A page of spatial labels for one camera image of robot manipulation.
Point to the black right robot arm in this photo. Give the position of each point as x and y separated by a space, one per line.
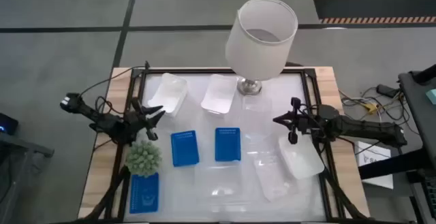
368 128

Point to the dark device with blue light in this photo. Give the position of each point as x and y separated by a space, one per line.
7 123

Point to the black metal table frame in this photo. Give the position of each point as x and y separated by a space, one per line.
221 71

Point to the white cardboard box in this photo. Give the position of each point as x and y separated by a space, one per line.
374 164

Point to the green artificial plant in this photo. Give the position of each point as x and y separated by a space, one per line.
143 158

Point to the white plastic basket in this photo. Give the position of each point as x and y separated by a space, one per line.
301 157
170 93
219 94

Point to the white shade table lamp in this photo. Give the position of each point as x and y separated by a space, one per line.
259 57

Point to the black power adapter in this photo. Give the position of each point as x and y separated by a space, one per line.
387 90

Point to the grey cart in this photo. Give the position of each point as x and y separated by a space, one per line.
17 162

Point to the black desk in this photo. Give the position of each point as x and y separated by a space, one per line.
420 115

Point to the black storage crate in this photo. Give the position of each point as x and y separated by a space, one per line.
427 196

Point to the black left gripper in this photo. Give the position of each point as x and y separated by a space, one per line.
136 125

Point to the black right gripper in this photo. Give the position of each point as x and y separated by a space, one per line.
303 123

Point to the blue plastic basket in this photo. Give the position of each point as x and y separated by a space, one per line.
144 195
228 144
184 148

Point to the teal object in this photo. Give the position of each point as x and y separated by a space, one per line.
432 96

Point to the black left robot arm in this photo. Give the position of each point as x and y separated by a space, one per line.
88 113

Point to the black hazard-striped floor mat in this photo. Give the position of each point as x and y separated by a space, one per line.
371 7

